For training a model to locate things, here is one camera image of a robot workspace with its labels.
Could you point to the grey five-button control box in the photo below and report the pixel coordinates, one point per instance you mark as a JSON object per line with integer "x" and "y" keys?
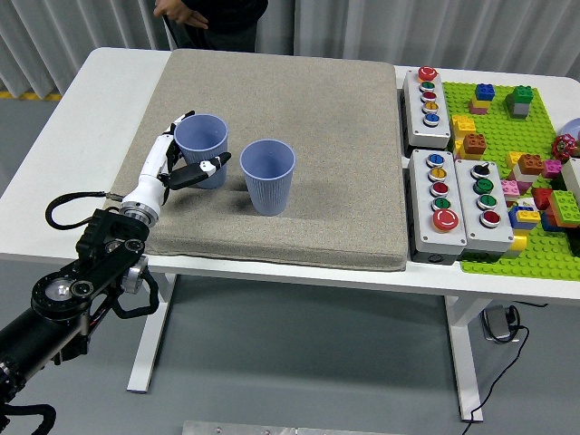
{"x": 414, "y": 122}

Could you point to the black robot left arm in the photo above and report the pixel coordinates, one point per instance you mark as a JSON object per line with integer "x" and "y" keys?
{"x": 104, "y": 244}

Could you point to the lavender plate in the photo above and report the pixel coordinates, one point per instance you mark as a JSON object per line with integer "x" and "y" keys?
{"x": 573, "y": 128}

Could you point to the green grey brick stack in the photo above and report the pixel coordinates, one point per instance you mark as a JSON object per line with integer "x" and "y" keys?
{"x": 521, "y": 102}

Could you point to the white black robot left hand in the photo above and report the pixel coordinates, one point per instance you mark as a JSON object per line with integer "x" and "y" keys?
{"x": 147, "y": 181}

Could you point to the red toy brick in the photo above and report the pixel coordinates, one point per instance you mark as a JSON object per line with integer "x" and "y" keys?
{"x": 541, "y": 199}

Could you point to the pink toy brick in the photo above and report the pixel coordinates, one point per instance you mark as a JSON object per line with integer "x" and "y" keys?
{"x": 552, "y": 169}
{"x": 509, "y": 188}

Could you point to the white block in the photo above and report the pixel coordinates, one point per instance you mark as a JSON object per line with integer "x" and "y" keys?
{"x": 573, "y": 176}

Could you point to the green studded baseplate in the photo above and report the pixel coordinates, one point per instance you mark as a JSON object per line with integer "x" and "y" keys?
{"x": 498, "y": 127}

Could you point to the grey-brown fabric mat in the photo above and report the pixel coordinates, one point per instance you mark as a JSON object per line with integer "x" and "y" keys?
{"x": 317, "y": 136}

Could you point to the yellow round toy brick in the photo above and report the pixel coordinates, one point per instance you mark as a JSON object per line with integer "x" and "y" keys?
{"x": 516, "y": 244}

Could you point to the grey power adapter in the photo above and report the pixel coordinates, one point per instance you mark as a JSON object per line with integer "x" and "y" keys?
{"x": 496, "y": 324}

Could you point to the white toy brick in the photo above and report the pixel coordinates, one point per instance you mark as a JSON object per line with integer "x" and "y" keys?
{"x": 525, "y": 178}

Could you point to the blue ribbed plastic cup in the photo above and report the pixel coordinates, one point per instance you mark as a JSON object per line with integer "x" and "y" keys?
{"x": 199, "y": 142}
{"x": 267, "y": 190}

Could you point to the large green toy brick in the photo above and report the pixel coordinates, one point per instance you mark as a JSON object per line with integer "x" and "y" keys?
{"x": 564, "y": 208}

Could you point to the blue yellow pink brick stack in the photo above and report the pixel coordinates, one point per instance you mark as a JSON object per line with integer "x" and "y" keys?
{"x": 481, "y": 100}

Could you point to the person's hand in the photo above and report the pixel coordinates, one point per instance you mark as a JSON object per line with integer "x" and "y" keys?
{"x": 179, "y": 11}

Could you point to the white table leg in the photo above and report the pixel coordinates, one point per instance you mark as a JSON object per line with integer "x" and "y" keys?
{"x": 466, "y": 362}
{"x": 140, "y": 376}

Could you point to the red valve handwheel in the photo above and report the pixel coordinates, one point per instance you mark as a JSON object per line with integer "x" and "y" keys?
{"x": 563, "y": 147}

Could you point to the grey box with large red button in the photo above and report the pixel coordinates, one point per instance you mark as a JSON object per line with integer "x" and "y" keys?
{"x": 421, "y": 217}

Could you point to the person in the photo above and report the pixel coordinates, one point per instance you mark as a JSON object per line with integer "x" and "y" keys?
{"x": 235, "y": 22}

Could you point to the grey four-control switch box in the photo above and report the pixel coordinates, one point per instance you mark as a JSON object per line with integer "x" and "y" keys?
{"x": 466, "y": 213}

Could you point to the yellow black floor tape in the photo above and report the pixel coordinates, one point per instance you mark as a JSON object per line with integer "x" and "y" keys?
{"x": 27, "y": 96}

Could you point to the blue yellow toy brick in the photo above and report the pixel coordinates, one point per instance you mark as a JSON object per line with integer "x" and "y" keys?
{"x": 523, "y": 218}

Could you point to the grey-white curtain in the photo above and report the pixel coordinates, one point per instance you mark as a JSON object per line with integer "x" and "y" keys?
{"x": 362, "y": 27}

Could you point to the orange toy brick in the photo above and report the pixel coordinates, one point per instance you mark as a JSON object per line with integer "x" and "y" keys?
{"x": 474, "y": 146}
{"x": 530, "y": 164}

